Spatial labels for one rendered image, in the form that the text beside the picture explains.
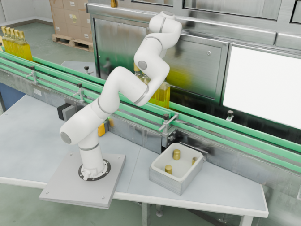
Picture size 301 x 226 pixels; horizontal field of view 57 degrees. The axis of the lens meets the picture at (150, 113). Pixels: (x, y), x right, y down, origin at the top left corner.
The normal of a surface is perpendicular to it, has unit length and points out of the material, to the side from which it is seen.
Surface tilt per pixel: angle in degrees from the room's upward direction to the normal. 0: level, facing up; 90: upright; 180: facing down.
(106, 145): 0
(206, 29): 90
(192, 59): 90
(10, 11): 90
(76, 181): 3
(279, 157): 90
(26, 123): 0
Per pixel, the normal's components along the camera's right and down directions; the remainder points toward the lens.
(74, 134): -0.43, 0.52
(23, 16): 0.82, 0.30
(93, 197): -0.06, -0.85
